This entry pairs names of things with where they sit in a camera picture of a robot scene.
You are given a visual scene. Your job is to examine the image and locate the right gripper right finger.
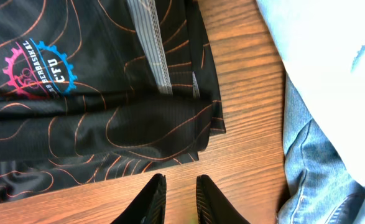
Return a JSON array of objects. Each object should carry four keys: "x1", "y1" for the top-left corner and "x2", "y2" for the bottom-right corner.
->
[{"x1": 196, "y1": 175, "x2": 249, "y2": 224}]

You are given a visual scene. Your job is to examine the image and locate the light blue t-shirt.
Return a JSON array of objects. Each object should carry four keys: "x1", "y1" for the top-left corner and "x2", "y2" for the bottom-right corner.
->
[{"x1": 255, "y1": 0, "x2": 365, "y2": 224}]

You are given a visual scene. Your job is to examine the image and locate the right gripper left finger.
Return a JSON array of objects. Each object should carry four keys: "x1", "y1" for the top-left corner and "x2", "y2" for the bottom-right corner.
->
[{"x1": 111, "y1": 174, "x2": 167, "y2": 224}]

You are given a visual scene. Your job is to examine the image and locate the black patterned cycling jersey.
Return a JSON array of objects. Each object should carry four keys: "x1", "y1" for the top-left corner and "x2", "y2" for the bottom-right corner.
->
[{"x1": 0, "y1": 0, "x2": 226, "y2": 203}]

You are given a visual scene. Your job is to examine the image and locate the blue denim jeans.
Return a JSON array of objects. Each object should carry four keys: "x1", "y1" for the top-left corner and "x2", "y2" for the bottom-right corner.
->
[{"x1": 277, "y1": 78, "x2": 365, "y2": 223}]

